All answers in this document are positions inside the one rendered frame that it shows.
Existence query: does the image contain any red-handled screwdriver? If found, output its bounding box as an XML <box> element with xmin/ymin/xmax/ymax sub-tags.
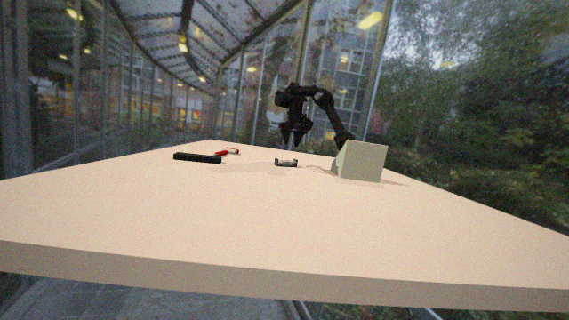
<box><xmin>212</xmin><ymin>150</ymin><xmax>228</xmax><ymax>156</ymax></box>

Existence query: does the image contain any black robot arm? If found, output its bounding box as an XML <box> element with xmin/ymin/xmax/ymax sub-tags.
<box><xmin>274</xmin><ymin>82</ymin><xmax>356</xmax><ymax>151</ymax></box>

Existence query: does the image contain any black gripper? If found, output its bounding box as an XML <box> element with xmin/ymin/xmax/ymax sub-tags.
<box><xmin>278</xmin><ymin>109</ymin><xmax>311</xmax><ymax>147</ymax></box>

